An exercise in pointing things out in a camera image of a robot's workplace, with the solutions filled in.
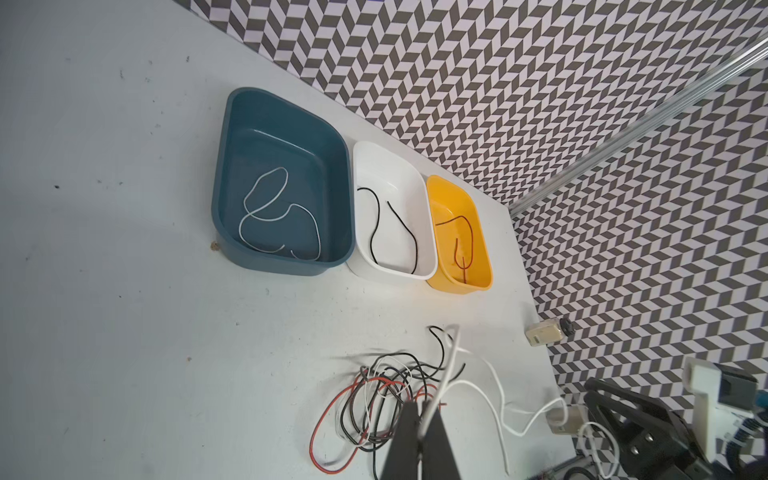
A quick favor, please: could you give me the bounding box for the white plastic bin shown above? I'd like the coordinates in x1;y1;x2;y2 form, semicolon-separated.
347;141;438;284

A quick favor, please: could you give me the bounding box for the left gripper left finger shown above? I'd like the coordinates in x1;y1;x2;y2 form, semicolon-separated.
380;402;420;480

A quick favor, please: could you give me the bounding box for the small jar right black lid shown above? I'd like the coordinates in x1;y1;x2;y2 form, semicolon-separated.
525;318;575;346

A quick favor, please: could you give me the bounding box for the tangled pile black cable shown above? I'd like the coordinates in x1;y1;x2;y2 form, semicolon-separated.
338;325;467;480

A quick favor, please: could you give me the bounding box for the tangled pile red cable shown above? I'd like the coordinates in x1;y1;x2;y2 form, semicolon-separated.
308;374;448;475

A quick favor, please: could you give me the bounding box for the yellow plastic bin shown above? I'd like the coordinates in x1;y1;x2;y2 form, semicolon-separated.
426;175;493;295

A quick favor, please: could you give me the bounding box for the white thin cable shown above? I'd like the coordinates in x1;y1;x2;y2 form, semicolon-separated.
416;323;619;475
238;166;323;262

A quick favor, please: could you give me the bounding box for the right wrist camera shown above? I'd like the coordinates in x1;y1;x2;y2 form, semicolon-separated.
683;357;758;462

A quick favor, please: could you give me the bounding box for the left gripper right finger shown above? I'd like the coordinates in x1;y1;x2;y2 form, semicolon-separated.
422;410;461;480

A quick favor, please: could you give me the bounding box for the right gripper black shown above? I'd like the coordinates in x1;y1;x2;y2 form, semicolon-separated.
584;379;717;479

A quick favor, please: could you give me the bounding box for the dark teal plastic bin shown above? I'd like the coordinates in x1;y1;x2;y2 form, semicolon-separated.
211;87;355;276

